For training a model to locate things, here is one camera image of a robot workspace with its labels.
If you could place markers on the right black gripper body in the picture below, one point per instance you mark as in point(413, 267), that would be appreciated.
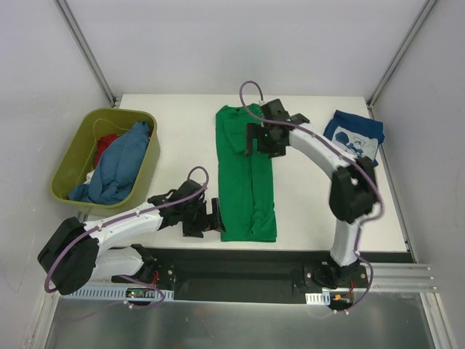
point(255, 137)

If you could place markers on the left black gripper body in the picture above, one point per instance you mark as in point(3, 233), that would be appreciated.
point(208, 221)

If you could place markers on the green t shirt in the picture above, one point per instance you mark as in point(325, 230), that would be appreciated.
point(245, 183)

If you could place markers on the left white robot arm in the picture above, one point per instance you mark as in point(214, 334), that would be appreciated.
point(79, 252)

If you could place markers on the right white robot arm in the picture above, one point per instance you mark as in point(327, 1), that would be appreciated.
point(352, 194)

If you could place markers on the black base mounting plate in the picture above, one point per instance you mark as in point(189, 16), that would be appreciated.
point(216, 275)

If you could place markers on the folded navy printed t shirt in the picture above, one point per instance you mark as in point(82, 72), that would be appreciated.
point(355, 134)

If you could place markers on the teal blue t shirt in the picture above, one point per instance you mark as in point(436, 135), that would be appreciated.
point(116, 172)

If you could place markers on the white garment in bin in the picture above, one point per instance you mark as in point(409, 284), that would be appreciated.
point(89, 176)

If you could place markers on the red t shirt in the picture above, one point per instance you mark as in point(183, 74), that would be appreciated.
point(102, 145)

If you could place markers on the olive green plastic bin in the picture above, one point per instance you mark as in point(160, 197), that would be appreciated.
point(79, 159)

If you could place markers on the left slotted cable duct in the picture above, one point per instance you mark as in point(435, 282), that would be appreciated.
point(138, 294)

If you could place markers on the slotted cable duct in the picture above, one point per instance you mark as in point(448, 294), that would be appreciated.
point(138, 294)
point(323, 298)

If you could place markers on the right slotted cable duct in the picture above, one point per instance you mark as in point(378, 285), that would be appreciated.
point(323, 298)

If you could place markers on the right frame post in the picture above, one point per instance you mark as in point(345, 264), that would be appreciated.
point(418, 23)

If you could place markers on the frame post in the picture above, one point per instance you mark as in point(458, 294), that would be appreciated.
point(418, 23)
point(80, 39)

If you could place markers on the left frame post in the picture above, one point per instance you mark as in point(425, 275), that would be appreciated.
point(80, 39)

